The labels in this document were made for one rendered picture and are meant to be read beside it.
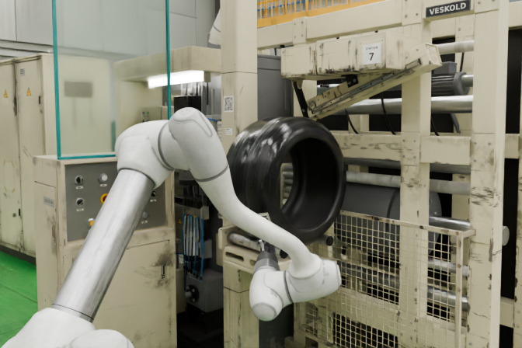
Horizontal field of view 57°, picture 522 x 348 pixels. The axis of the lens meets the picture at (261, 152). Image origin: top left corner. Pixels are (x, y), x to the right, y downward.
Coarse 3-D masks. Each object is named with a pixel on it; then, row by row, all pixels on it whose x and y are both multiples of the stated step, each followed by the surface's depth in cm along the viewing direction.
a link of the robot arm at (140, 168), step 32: (128, 128) 134; (160, 128) 126; (128, 160) 125; (160, 160) 126; (128, 192) 122; (96, 224) 117; (128, 224) 119; (96, 256) 113; (64, 288) 109; (96, 288) 110; (32, 320) 104; (64, 320) 103
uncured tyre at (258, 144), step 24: (264, 120) 205; (288, 120) 196; (312, 120) 203; (240, 144) 197; (264, 144) 187; (288, 144) 190; (312, 144) 226; (336, 144) 210; (240, 168) 191; (264, 168) 184; (312, 168) 233; (336, 168) 212; (240, 192) 190; (264, 192) 184; (312, 192) 232; (336, 192) 213; (288, 216) 229; (312, 216) 224; (336, 216) 212; (312, 240) 203
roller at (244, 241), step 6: (234, 234) 216; (234, 240) 214; (240, 240) 211; (246, 240) 208; (252, 240) 206; (258, 240) 204; (246, 246) 208; (252, 246) 204; (258, 246) 201; (276, 252) 193; (282, 252) 191; (282, 258) 192
